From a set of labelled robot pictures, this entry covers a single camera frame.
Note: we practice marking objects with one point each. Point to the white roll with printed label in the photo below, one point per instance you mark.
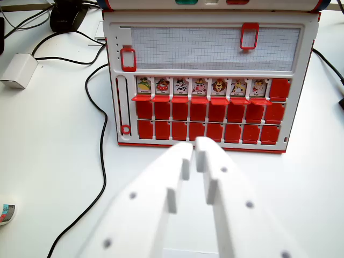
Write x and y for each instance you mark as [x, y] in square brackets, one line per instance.
[6, 213]

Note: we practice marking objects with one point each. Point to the red and white game board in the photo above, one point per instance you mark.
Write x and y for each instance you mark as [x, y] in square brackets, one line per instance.
[209, 53]

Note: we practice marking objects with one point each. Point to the grey flat plate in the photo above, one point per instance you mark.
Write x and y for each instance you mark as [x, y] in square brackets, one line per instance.
[99, 33]

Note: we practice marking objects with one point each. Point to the white rectangular box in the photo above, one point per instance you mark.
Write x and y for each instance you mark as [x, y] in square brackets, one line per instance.
[18, 71]

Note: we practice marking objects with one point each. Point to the black bulky object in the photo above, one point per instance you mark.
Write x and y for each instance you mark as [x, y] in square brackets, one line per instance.
[67, 17]

